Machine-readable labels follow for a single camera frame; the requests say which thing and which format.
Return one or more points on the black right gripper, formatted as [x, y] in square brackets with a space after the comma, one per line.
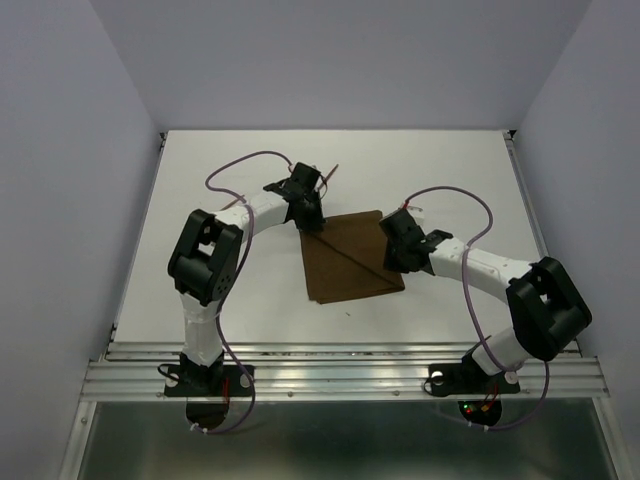
[390, 263]

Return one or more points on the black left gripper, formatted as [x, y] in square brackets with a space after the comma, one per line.
[314, 223]

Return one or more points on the brown cloth napkin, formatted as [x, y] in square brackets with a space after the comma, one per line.
[344, 261]

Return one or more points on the brown wooden knife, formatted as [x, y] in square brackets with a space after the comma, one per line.
[325, 178]

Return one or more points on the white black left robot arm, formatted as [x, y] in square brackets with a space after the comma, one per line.
[205, 261]

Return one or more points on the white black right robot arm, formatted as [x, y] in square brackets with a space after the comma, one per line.
[547, 311]

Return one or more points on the brown wooden fork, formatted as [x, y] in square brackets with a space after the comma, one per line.
[240, 199]

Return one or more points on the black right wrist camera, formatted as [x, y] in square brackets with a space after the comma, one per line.
[416, 214]

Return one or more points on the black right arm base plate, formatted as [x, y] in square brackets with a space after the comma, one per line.
[446, 379]

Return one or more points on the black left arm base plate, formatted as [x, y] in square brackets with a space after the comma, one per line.
[227, 382]

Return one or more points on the aluminium rail frame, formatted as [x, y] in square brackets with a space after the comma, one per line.
[338, 390]

